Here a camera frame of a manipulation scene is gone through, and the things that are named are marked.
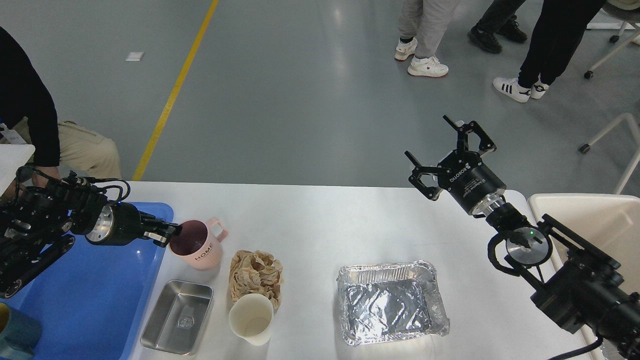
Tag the person with striped sneakers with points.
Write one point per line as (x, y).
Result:
(556, 36)

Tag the person in black shoes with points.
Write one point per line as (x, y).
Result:
(499, 18)

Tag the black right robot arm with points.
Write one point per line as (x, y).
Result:
(576, 284)

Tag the stainless steel tray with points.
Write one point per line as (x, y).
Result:
(178, 317)

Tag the crumpled brown paper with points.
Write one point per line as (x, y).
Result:
(255, 272)

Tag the white chair leg right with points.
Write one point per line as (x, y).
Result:
(624, 141)

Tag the aluminium foil container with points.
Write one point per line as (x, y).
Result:
(390, 302)

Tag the person in black sweater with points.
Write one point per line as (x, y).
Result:
(27, 107)

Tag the white paper cup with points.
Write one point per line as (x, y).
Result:
(250, 318)

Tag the teal cup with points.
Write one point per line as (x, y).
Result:
(19, 334)

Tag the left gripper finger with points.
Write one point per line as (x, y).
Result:
(149, 220)
(162, 235)

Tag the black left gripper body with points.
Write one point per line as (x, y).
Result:
(117, 225)

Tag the white rolling chair frame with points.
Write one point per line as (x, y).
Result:
(626, 11)

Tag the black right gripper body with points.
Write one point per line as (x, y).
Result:
(470, 182)

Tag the white paper scrap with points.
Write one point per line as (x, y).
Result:
(135, 56)

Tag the blue plastic tray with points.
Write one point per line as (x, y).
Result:
(90, 303)

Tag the small white side table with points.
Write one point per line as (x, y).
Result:
(12, 157)

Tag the pink mug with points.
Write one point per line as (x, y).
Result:
(198, 244)

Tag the beige plastic bin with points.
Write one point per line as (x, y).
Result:
(611, 222)

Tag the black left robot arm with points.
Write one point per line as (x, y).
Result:
(40, 224)

